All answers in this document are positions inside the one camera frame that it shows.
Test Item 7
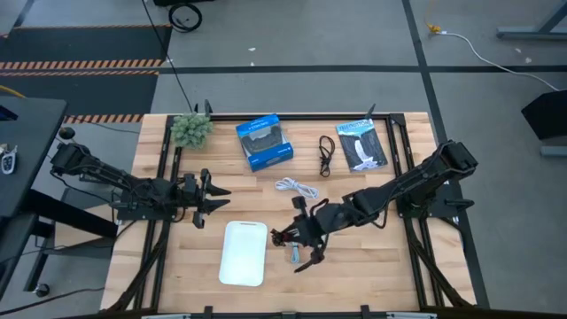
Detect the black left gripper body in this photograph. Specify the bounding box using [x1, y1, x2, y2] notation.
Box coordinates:
[176, 167, 211, 230]

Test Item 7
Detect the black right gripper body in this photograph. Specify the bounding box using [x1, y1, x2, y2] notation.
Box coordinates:
[291, 196, 331, 262]

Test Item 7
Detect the white USB-C cable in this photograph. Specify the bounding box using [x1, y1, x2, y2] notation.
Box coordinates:
[274, 176, 320, 200]

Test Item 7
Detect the black USB-C cable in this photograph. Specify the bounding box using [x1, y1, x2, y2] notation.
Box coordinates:
[318, 135, 337, 178]

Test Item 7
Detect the white plastic tray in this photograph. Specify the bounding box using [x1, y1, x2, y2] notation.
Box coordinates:
[218, 220, 269, 288]

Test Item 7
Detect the green artificial plant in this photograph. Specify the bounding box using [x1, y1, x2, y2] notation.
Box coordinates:
[170, 113, 214, 150]

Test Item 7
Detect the blue game controller box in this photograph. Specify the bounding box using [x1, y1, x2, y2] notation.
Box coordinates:
[235, 113, 295, 173]

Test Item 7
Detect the black desk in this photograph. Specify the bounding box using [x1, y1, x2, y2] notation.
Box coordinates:
[0, 96, 119, 302]

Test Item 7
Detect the white key fob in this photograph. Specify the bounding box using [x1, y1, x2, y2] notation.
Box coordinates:
[0, 144, 19, 175]

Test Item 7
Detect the black hazard-striped floor mat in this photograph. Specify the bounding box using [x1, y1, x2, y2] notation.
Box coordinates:
[0, 24, 174, 125]

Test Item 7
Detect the black angular furniture piece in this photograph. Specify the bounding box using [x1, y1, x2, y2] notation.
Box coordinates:
[521, 88, 567, 142]

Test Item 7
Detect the grey metal table leg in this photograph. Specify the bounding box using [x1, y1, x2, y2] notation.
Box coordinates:
[495, 0, 567, 42]

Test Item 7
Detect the black aluminium rig frame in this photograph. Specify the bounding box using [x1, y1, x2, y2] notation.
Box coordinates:
[105, 99, 491, 319]

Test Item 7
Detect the long black floor cable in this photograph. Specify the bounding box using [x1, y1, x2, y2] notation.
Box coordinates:
[140, 0, 198, 114]

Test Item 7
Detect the coiled black floor cable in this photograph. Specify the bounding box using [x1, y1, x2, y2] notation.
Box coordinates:
[167, 2, 204, 34]

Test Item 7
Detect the yellow floor cable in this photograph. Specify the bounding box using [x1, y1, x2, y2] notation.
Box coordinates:
[423, 8, 443, 35]

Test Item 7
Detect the white floor cable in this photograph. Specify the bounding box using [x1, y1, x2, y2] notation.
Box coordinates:
[436, 29, 562, 92]

